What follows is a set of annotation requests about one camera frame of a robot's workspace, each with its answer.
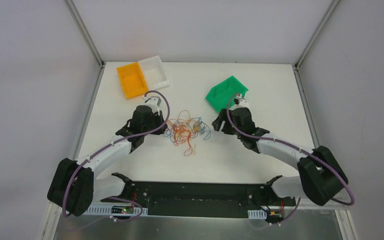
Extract green plastic bin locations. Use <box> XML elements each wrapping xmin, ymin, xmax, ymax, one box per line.
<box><xmin>205</xmin><ymin>75</ymin><xmax>249</xmax><ymax>113</ymax></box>

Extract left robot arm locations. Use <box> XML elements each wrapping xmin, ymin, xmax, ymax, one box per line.
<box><xmin>46</xmin><ymin>104</ymin><xmax>169</xmax><ymax>217</ymax></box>

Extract orange plastic bin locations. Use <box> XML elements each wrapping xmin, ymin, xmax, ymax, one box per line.
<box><xmin>116</xmin><ymin>62</ymin><xmax>149</xmax><ymax>99</ymax></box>

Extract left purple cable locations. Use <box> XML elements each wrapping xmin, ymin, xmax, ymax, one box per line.
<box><xmin>61</xmin><ymin>90</ymin><xmax>171</xmax><ymax>229</ymax></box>

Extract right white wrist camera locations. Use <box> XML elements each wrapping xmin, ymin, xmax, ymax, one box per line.
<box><xmin>232</xmin><ymin>94</ymin><xmax>250</xmax><ymax>109</ymax></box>

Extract purple cable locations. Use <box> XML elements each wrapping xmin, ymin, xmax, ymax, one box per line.
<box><xmin>61</xmin><ymin>90</ymin><xmax>171</xmax><ymax>229</ymax></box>
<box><xmin>225</xmin><ymin>92</ymin><xmax>356</xmax><ymax>228</ymax></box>

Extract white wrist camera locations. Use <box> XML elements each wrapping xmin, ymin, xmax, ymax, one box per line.
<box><xmin>143</xmin><ymin>96</ymin><xmax>162</xmax><ymax>116</ymax></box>
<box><xmin>232</xmin><ymin>94</ymin><xmax>250</xmax><ymax>109</ymax></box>

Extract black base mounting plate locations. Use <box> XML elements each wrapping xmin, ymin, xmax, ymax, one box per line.
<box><xmin>117</xmin><ymin>181</ymin><xmax>296</xmax><ymax>219</ymax></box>

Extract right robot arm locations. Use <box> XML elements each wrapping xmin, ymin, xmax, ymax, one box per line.
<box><xmin>211</xmin><ymin>107</ymin><xmax>356</xmax><ymax>206</ymax></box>

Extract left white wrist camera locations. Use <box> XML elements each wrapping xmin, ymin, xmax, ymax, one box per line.
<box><xmin>143</xmin><ymin>96</ymin><xmax>162</xmax><ymax>116</ymax></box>

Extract orange and blue wires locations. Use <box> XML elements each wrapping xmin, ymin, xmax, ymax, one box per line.
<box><xmin>162</xmin><ymin>110</ymin><xmax>213</xmax><ymax>157</ymax></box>

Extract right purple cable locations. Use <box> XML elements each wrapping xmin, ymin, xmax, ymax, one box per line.
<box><xmin>225</xmin><ymin>92</ymin><xmax>356</xmax><ymax>228</ymax></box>

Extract white plastic bin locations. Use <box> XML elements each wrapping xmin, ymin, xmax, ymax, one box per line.
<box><xmin>137</xmin><ymin>55</ymin><xmax>170</xmax><ymax>91</ymax></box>

